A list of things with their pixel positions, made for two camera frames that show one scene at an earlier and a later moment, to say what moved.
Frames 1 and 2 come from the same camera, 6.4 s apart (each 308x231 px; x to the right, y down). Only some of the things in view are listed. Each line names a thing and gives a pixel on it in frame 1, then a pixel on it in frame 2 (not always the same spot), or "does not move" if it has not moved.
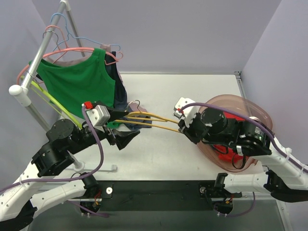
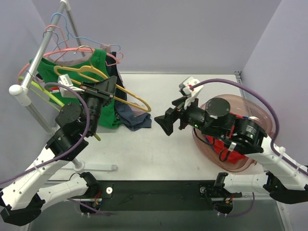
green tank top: (73, 88) does not move
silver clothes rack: (22, 90) does not move
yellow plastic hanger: (159, 119) to (91, 70)
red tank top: (224, 153) does not move
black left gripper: (110, 131) to (97, 91)
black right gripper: (190, 130) to (178, 116)
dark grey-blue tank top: (129, 119) does not move
